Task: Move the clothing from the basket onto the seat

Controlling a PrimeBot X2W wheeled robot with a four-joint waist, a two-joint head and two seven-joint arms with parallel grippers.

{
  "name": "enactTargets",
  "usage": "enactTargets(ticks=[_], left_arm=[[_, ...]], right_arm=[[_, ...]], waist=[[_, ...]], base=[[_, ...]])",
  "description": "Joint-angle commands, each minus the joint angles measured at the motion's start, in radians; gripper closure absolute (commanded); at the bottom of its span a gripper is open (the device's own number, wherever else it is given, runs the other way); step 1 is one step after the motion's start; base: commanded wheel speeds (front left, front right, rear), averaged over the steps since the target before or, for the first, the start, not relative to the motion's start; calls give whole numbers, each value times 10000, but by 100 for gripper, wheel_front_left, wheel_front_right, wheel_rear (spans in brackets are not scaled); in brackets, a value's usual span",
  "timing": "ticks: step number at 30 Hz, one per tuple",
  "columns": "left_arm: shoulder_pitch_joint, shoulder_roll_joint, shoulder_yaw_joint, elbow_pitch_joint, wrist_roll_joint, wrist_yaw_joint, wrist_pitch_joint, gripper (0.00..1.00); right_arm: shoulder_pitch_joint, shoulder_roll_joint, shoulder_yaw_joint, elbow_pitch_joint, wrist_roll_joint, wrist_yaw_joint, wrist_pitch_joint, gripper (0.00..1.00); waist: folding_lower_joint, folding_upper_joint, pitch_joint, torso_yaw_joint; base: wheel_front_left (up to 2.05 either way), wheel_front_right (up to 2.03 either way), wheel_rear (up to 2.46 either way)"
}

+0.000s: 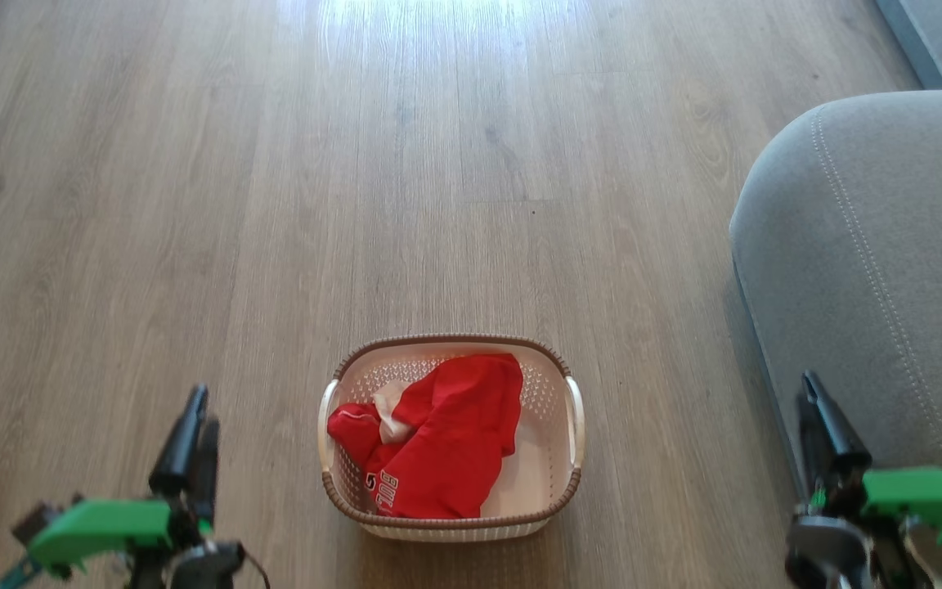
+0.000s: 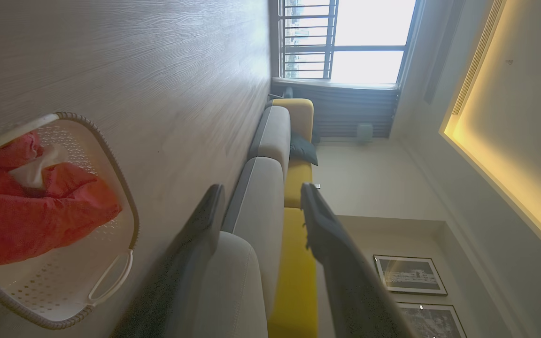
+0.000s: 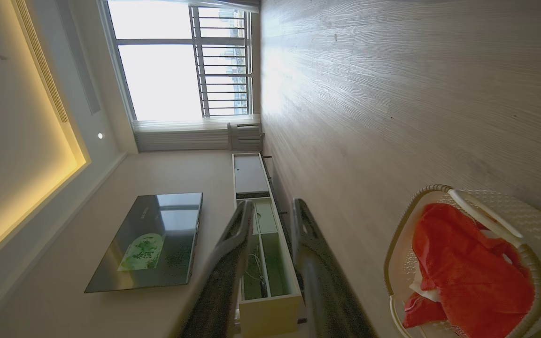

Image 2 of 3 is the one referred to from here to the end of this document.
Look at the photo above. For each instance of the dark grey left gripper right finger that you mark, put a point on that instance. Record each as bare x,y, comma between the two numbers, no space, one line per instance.
345,272

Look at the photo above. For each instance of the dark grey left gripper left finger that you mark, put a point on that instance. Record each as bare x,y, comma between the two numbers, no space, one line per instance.
190,244

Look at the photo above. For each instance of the red printed garment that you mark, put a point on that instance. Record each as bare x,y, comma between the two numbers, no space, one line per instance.
31,220

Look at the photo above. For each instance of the black framed monochrome picture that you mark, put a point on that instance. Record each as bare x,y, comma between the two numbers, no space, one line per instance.
432,323
410,274

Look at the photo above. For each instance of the dark grey throw pillow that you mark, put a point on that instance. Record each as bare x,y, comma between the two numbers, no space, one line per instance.
303,149

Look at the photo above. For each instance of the white perforated laundry basket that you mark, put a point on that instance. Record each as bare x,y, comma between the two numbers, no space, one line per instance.
64,281

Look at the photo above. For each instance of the large bright window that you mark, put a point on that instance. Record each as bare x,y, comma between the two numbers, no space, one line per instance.
369,42

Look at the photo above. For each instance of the dark metal window railing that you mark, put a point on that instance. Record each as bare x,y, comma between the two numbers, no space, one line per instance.
308,33

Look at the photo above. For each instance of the linear ceiling air vent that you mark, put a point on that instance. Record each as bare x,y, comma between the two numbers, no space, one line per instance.
478,56

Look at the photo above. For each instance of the small white wall box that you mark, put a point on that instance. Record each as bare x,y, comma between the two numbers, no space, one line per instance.
365,132

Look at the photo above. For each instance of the dark slatted wall panel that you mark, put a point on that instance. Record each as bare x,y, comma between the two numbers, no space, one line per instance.
345,110

